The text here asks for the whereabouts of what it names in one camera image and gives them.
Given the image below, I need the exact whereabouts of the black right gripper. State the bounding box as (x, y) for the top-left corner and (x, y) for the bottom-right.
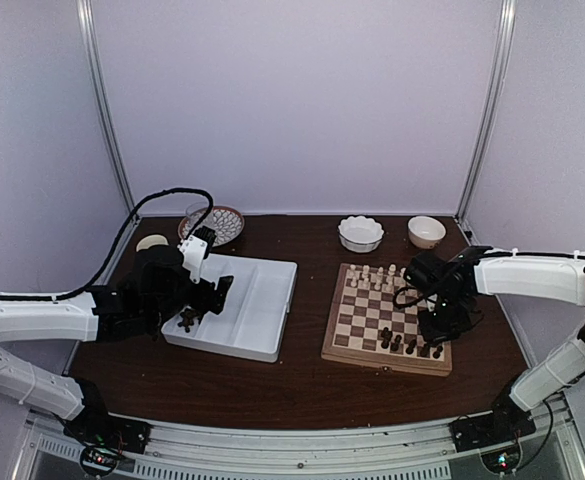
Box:
(418, 292), (473, 345)

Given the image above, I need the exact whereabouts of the dark rook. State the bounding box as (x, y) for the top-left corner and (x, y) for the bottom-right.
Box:
(432, 345), (443, 359)

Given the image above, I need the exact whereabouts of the white plastic compartment tray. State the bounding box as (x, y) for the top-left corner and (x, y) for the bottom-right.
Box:
(162, 254), (298, 363)

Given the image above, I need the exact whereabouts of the dark pawn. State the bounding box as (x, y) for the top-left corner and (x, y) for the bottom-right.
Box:
(391, 336), (401, 352)

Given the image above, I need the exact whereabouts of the dark chess piece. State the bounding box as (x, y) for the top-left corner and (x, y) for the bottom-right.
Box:
(381, 328), (392, 349)

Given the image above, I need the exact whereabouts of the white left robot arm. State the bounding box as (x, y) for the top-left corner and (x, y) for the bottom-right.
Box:
(0, 245), (233, 444)

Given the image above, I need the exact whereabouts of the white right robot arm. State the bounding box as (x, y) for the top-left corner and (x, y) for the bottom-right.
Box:
(403, 246), (585, 442)

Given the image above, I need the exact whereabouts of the white queen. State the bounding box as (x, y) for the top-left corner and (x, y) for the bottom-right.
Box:
(387, 264), (397, 284)

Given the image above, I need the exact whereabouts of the cream ribbed mug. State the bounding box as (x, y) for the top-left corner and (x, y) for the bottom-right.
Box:
(136, 234), (169, 252)

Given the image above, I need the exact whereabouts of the patterned ceramic plate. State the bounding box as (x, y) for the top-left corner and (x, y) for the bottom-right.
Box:
(177, 206), (245, 247)

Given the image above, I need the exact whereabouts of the cream round bowl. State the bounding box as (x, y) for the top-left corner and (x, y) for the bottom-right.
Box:
(407, 216), (447, 250)

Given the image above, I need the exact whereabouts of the clear drinking glass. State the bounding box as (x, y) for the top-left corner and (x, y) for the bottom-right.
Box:
(184, 201), (216, 235)

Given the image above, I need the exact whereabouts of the wooden chessboard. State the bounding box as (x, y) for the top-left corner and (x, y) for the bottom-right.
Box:
(321, 263), (452, 377)

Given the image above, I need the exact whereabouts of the white scalloped bowl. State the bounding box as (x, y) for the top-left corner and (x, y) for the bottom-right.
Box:
(337, 216), (385, 254)

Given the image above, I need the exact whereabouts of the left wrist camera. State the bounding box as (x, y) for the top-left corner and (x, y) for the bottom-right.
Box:
(178, 226), (217, 284)

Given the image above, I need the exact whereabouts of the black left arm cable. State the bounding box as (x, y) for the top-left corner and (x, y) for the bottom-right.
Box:
(0, 187), (215, 306)

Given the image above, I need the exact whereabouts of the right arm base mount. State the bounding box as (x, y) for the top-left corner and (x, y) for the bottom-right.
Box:
(449, 379), (536, 452)

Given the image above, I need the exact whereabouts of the aluminium front rail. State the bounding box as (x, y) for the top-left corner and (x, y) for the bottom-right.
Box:
(14, 414), (585, 480)

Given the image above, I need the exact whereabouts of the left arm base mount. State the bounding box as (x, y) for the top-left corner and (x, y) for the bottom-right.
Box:
(62, 379), (151, 454)

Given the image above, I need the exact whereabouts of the right aluminium frame post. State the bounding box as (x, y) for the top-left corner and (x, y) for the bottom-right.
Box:
(456, 0), (517, 223)

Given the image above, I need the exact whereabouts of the aluminium frame post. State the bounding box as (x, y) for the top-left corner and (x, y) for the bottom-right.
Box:
(456, 0), (517, 223)
(76, 0), (135, 213)

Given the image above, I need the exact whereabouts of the left aluminium frame post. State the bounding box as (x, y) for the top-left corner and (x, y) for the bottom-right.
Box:
(76, 0), (135, 213)

